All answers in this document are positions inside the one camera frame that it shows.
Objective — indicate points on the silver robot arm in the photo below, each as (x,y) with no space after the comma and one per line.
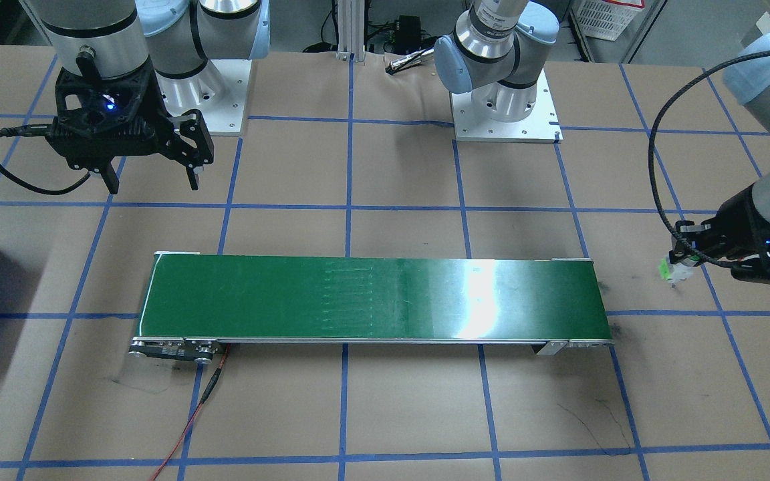
(91,47)
(492,27)

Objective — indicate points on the green belt conveyor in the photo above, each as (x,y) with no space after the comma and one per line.
(358,300)

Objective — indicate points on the green white push button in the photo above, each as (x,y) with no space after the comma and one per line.
(664,268)

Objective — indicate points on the white plastic basket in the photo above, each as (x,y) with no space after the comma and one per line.
(609,17)

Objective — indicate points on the black power brick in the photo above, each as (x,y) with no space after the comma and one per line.
(412,30)

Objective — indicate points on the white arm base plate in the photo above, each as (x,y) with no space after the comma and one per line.
(539,127)
(231,107)

